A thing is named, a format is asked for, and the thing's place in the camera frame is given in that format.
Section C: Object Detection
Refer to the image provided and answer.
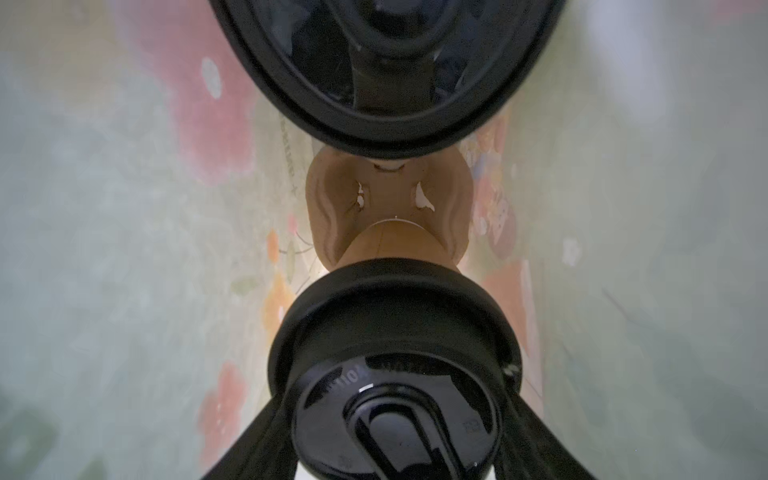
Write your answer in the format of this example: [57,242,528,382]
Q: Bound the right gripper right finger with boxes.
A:
[493,389,594,480]

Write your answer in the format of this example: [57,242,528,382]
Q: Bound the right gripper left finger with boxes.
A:
[203,396,298,480]

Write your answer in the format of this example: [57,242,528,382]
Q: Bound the brown paper coffee cup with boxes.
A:
[333,219,459,272]

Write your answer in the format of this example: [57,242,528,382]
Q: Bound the white paper takeout bag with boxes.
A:
[1,1,767,479]

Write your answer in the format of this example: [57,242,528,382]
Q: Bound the single pulp cup carrier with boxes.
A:
[305,146,474,271]

